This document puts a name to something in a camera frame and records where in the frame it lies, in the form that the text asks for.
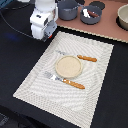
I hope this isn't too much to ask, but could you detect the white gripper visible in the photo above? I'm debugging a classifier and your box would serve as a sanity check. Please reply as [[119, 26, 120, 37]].
[[30, 9, 57, 41]]

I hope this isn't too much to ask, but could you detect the white fish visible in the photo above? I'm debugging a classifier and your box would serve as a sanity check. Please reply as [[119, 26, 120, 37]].
[[83, 9, 90, 18]]

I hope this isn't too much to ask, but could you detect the red sausage with grill marks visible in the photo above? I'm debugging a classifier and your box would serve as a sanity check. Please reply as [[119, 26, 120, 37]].
[[88, 10, 99, 17]]

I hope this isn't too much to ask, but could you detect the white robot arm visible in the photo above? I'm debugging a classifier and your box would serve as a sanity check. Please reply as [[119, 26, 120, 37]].
[[19, 0, 58, 41]]

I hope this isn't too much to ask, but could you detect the grey frying pan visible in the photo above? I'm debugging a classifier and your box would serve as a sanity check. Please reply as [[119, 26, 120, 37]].
[[80, 5, 102, 25]]

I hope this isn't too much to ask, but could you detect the round beige plate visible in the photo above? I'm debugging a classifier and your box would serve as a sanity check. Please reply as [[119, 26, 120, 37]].
[[55, 56, 83, 78]]

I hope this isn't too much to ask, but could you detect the black round coaster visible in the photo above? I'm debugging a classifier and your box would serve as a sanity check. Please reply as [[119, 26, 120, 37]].
[[89, 1, 105, 10]]

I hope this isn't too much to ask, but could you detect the beige ceramic bowl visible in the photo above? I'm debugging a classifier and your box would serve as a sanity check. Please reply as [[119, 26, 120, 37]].
[[118, 4, 128, 30]]

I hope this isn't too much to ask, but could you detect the woven beige placemat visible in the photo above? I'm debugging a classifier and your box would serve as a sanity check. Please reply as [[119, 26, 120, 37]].
[[13, 32, 113, 128]]

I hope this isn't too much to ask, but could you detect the grey two-handled pot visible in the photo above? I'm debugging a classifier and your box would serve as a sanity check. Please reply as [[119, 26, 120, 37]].
[[57, 0, 78, 21]]

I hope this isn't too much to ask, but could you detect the fork with wooden handle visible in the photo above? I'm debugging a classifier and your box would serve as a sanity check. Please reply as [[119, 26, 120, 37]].
[[43, 71, 85, 89]]

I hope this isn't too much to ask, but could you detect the knife with wooden handle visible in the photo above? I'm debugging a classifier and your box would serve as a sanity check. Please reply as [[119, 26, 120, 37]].
[[55, 50, 97, 62]]

